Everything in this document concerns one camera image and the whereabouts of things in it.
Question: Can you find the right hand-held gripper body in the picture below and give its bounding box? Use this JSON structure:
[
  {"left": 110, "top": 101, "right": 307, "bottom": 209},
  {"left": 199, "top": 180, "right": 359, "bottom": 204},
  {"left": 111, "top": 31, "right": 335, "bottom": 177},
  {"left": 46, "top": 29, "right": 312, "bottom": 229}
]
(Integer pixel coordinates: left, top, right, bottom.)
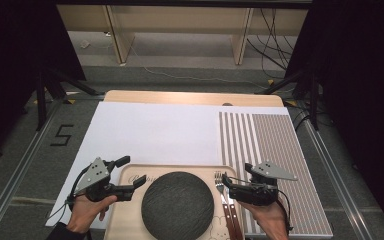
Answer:
[{"left": 229, "top": 161, "right": 299, "bottom": 207}]

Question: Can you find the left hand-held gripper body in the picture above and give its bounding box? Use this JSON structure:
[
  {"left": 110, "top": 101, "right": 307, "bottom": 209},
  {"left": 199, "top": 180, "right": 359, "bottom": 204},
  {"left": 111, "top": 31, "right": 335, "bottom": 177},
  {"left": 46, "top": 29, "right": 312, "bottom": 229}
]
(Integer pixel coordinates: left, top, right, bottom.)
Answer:
[{"left": 69, "top": 156, "right": 138, "bottom": 203}]

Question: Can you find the fork with brown handle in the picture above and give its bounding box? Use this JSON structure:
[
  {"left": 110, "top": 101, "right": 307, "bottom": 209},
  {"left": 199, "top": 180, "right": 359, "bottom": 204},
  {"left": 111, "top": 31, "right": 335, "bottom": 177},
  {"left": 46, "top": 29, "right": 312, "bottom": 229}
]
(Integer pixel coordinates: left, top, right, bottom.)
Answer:
[{"left": 214, "top": 171, "right": 233, "bottom": 240}]

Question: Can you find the knife with brown handle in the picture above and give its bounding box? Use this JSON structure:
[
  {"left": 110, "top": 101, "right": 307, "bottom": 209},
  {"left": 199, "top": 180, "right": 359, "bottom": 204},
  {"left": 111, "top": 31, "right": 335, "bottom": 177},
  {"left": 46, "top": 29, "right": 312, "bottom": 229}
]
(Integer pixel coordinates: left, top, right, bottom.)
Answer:
[{"left": 224, "top": 171, "right": 245, "bottom": 240}]

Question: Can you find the wooden tray with rabbit print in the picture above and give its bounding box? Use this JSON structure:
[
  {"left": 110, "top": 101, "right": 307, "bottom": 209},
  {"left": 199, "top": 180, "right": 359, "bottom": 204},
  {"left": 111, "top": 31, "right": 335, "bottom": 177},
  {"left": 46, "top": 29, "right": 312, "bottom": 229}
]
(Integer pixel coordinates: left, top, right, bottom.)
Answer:
[{"left": 103, "top": 163, "right": 246, "bottom": 240}]

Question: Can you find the dark grey round plate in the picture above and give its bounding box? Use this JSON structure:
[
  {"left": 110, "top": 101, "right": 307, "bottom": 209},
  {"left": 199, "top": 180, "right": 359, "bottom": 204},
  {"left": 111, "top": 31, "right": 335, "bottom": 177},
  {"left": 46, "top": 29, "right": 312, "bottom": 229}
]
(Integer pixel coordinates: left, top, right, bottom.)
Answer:
[{"left": 141, "top": 171, "right": 215, "bottom": 240}]

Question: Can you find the person's right hand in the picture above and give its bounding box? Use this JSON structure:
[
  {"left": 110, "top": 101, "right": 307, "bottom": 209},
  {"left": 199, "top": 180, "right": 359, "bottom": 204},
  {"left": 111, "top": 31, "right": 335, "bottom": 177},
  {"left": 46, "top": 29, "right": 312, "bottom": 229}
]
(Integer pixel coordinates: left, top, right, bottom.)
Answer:
[{"left": 241, "top": 199, "right": 291, "bottom": 240}]

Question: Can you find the person's left hand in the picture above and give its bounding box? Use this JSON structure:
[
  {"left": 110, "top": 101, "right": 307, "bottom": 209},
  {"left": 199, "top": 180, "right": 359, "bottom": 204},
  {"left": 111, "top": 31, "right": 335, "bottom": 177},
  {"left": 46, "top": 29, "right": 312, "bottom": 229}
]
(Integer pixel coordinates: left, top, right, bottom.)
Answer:
[{"left": 65, "top": 194, "right": 118, "bottom": 234}]

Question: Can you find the striped grey placemat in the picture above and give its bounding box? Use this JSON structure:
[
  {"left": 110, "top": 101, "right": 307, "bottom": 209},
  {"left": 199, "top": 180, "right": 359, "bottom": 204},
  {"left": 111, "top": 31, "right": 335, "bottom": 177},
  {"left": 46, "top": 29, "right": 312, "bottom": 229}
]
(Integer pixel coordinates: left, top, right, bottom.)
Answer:
[{"left": 218, "top": 111, "right": 334, "bottom": 238}]

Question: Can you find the white board sheet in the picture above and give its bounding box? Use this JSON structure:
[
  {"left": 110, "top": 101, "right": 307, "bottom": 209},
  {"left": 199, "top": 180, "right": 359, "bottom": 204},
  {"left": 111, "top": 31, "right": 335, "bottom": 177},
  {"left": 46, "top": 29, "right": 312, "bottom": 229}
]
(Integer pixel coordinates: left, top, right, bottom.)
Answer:
[{"left": 45, "top": 101, "right": 291, "bottom": 231}]

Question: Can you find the black metal stand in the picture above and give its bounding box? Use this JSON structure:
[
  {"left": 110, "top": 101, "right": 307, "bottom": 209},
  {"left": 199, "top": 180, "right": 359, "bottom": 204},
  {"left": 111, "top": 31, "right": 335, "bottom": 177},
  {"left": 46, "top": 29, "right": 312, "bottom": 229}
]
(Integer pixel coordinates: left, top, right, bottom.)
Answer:
[
  {"left": 34, "top": 68, "right": 106, "bottom": 132},
  {"left": 254, "top": 68, "right": 322, "bottom": 132}
]

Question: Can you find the black curtain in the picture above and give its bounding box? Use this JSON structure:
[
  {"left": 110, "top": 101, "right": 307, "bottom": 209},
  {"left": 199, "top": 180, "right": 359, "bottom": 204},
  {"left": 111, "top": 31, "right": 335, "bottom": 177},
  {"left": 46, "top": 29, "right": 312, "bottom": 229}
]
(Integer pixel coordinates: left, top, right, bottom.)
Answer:
[
  {"left": 0, "top": 0, "right": 88, "bottom": 163},
  {"left": 284, "top": 0, "right": 384, "bottom": 233}
]

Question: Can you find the light wooden shelf unit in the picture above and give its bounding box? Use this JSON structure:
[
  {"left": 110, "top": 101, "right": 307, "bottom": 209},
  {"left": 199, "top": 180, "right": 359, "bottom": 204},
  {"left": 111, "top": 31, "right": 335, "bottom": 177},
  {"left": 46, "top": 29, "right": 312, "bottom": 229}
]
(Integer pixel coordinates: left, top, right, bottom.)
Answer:
[{"left": 56, "top": 4, "right": 310, "bottom": 66}]

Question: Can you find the left hand-held gripper cable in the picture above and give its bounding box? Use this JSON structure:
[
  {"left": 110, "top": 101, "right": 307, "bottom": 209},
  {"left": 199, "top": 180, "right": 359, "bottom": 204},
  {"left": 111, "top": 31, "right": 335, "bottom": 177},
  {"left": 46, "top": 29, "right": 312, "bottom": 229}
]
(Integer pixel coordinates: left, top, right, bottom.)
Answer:
[{"left": 55, "top": 163, "right": 94, "bottom": 223}]

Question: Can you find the hand-held gripper cable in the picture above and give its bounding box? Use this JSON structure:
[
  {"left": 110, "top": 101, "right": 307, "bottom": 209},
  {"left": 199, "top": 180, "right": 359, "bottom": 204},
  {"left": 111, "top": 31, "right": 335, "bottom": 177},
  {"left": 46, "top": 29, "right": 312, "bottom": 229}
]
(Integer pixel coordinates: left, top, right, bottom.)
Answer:
[
  {"left": 55, "top": 163, "right": 94, "bottom": 223},
  {"left": 275, "top": 189, "right": 295, "bottom": 235}
]

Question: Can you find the right hand-held gripper cable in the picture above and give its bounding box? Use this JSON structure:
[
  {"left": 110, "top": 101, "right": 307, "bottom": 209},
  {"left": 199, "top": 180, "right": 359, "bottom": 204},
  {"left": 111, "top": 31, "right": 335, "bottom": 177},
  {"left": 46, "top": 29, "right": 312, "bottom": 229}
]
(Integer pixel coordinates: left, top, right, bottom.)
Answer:
[{"left": 275, "top": 189, "right": 295, "bottom": 235}]

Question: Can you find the aluminium floor rail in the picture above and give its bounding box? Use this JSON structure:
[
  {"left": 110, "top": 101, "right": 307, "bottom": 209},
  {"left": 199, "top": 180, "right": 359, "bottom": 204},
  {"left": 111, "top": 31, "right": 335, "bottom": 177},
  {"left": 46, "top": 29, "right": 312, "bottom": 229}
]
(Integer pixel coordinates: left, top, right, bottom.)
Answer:
[
  {"left": 0, "top": 99, "right": 65, "bottom": 240},
  {"left": 303, "top": 118, "right": 375, "bottom": 240}
]

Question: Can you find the bundle of black cables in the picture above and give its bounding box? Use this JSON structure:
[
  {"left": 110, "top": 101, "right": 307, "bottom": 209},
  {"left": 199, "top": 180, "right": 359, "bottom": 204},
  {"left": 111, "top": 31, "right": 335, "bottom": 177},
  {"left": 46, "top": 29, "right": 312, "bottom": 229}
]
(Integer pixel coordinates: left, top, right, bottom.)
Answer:
[{"left": 245, "top": 8, "right": 297, "bottom": 80}]

